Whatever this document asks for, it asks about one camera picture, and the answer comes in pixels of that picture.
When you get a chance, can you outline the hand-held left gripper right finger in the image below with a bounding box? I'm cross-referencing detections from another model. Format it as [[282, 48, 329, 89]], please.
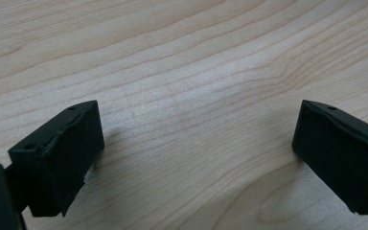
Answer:
[[291, 99, 368, 216]]

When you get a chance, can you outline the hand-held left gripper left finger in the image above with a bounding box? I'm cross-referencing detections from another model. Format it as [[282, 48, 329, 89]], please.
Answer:
[[8, 100, 105, 218]]

